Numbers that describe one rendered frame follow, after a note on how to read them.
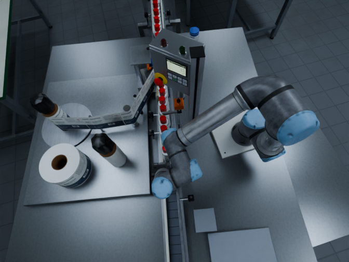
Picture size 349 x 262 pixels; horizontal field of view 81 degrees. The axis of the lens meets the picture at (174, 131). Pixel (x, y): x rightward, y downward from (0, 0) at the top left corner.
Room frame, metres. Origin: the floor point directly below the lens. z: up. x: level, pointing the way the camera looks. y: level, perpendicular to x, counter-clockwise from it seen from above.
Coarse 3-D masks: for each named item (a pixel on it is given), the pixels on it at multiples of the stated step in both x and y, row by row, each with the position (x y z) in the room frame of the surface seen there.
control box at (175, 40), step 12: (156, 36) 0.60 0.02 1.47; (168, 36) 0.59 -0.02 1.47; (180, 36) 0.58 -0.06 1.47; (156, 48) 0.54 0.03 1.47; (168, 48) 0.53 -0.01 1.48; (204, 48) 0.53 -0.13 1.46; (156, 60) 0.54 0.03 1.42; (180, 60) 0.48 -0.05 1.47; (156, 72) 0.55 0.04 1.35; (168, 84) 0.52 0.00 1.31; (180, 84) 0.48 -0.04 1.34
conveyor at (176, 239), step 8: (168, 88) 0.81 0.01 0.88; (168, 96) 0.75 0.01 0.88; (176, 192) 0.16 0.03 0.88; (168, 200) 0.12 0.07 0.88; (176, 200) 0.12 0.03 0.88; (168, 208) 0.08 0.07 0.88; (176, 208) 0.08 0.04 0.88; (168, 216) 0.05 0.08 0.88; (176, 216) 0.04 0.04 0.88; (168, 224) 0.01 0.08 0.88; (176, 224) 0.01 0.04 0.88; (168, 232) -0.02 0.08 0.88; (176, 232) -0.03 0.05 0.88; (176, 240) -0.06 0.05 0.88; (176, 248) -0.10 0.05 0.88; (176, 256) -0.13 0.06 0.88
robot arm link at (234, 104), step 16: (256, 80) 0.38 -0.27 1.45; (272, 80) 0.36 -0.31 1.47; (240, 96) 0.35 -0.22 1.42; (256, 96) 0.33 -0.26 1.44; (208, 112) 0.35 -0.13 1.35; (224, 112) 0.33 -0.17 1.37; (240, 112) 0.32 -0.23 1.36; (192, 128) 0.31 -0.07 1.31; (208, 128) 0.30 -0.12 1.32; (176, 144) 0.28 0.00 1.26
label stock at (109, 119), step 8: (152, 72) 0.81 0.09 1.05; (144, 80) 0.83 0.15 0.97; (152, 80) 0.80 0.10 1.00; (144, 88) 0.72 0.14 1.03; (152, 88) 0.78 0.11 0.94; (144, 96) 0.70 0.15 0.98; (136, 104) 0.63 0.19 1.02; (144, 104) 0.68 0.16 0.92; (120, 112) 0.56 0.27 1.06; (128, 112) 0.56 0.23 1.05; (136, 112) 0.60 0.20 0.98; (96, 120) 0.55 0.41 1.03; (104, 120) 0.56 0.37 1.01; (112, 120) 0.56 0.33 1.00; (120, 120) 0.56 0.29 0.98; (128, 120) 0.56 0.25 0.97; (136, 120) 0.58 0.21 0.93; (104, 128) 0.55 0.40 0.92
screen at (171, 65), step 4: (168, 60) 0.50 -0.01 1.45; (172, 60) 0.50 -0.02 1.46; (168, 64) 0.51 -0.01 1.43; (172, 64) 0.50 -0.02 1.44; (176, 64) 0.49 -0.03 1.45; (180, 64) 0.48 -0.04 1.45; (168, 68) 0.51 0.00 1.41; (172, 68) 0.50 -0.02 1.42; (176, 68) 0.49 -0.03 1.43; (180, 68) 0.48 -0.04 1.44; (184, 68) 0.47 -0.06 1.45; (176, 72) 0.49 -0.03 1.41; (180, 72) 0.48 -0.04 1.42; (184, 72) 0.47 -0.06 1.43; (184, 76) 0.47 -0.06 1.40
